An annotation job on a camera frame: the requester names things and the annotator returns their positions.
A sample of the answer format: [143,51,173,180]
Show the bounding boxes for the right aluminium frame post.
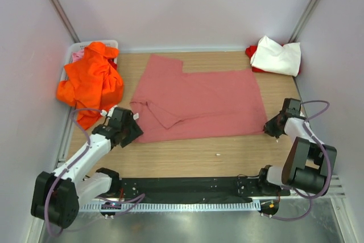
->
[288,0,320,43]

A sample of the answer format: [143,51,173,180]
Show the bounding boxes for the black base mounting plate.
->
[120,175,290,204]

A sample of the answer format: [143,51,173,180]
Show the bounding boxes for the orange t shirt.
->
[56,42,124,130]

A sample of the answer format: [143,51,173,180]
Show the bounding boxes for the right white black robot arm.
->
[258,98,337,199]

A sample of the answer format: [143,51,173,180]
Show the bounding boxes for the left aluminium frame post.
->
[49,0,80,43]

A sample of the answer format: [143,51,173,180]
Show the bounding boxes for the aluminium frame post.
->
[49,0,80,43]
[288,0,320,43]

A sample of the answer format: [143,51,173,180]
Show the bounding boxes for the light pink garment in basket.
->
[72,49,84,63]

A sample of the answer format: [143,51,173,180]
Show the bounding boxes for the white folded t shirt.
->
[250,36,301,77]

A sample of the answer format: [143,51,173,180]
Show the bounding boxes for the red folded t shirt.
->
[245,45,296,77]

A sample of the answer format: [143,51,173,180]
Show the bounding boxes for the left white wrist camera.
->
[100,105,117,118]

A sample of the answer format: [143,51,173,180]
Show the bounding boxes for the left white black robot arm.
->
[31,106,143,229]

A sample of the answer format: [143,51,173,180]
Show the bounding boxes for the pink t shirt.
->
[130,55,267,143]

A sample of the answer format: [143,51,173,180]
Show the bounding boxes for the white plastic basket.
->
[60,40,118,81]

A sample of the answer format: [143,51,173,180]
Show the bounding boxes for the slotted cable duct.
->
[79,200,261,213]

